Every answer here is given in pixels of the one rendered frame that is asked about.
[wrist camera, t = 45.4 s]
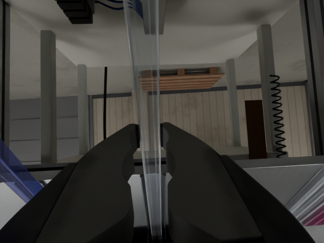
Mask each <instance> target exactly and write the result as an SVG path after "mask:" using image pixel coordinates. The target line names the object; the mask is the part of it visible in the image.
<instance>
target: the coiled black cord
mask: <svg viewBox="0 0 324 243"><path fill-rule="evenodd" d="M269 76H270V77H278V79H276V80H274V81H271V82H270V83H276V84H278V86H276V87H273V88H271V90H277V91H279V92H278V93H275V94H272V95H271V96H273V97H279V99H277V100H275V101H272V103H274V104H280V105H279V106H277V107H274V108H272V110H277V111H281V112H280V113H277V114H274V115H273V116H274V117H277V118H281V119H280V120H277V121H274V122H273V123H274V124H279V125H282V126H279V127H276V128H274V130H275V131H279V132H282V133H280V134H276V135H275V137H276V138H280V139H283V140H279V141H276V142H275V144H277V145H280V146H282V147H279V148H277V149H276V151H277V152H281V153H283V154H279V155H277V156H276V157H277V158H279V156H281V155H285V154H287V153H286V152H283V151H279V150H278V149H282V148H285V147H286V145H283V144H279V143H278V142H281V141H284V140H286V139H285V138H283V137H278V135H281V134H284V133H285V131H282V130H277V129H278V128H281V127H284V124H282V123H277V122H278V121H281V120H283V119H284V118H283V117H281V116H276V115H278V114H281V113H283V111H282V110H280V109H276V108H279V107H281V106H282V103H278V102H276V101H279V100H281V98H282V97H281V96H278V95H277V94H279V93H280V92H281V90H280V89H276V88H277V87H279V86H280V83H279V82H275V81H277V80H279V79H280V77H279V76H277V75H269Z"/></svg>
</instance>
